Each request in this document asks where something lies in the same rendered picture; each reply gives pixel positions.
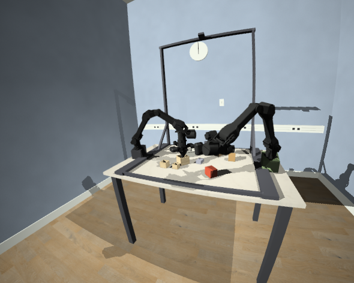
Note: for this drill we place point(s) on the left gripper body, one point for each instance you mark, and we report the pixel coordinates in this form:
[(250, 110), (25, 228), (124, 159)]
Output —
[(198, 148)]

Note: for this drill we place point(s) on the red-orange block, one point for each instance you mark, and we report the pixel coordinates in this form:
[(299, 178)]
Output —
[(211, 171)]

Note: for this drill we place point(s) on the tan cardboard cube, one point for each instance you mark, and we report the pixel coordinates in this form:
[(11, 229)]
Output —
[(231, 157)]

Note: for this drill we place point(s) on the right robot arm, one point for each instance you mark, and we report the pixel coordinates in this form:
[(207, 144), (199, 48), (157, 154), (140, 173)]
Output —
[(176, 123)]

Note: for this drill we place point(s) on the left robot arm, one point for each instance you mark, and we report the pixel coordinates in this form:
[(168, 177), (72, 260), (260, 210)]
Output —
[(230, 132)]

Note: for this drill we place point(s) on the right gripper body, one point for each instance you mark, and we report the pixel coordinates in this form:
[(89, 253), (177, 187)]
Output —
[(182, 144)]

